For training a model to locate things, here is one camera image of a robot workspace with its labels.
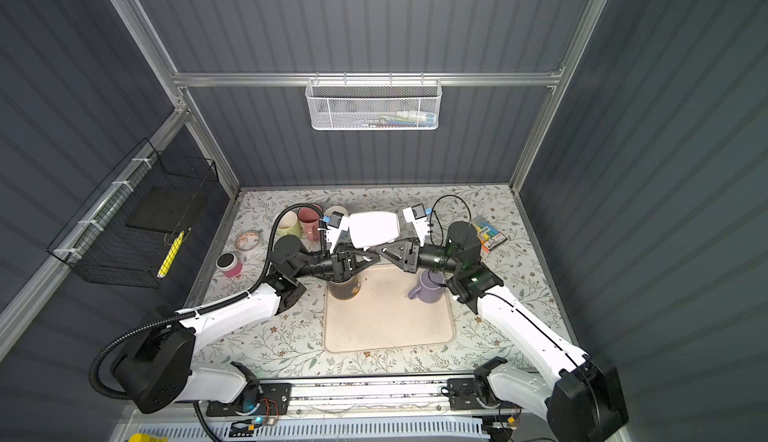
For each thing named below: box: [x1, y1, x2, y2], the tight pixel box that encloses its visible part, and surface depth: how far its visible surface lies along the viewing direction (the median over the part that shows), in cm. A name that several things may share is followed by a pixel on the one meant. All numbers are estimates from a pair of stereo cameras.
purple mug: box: [408, 269, 445, 303], surface depth 88 cm
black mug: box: [328, 273, 361, 301], surface depth 93 cm
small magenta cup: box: [215, 252, 243, 278], surface depth 96 cm
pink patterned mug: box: [298, 204, 323, 243], surface depth 98 cm
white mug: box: [349, 211, 400, 248], surface depth 66 cm
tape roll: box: [235, 230, 261, 251], surface depth 107 cm
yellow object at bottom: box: [128, 433, 169, 442], surface depth 65 cm
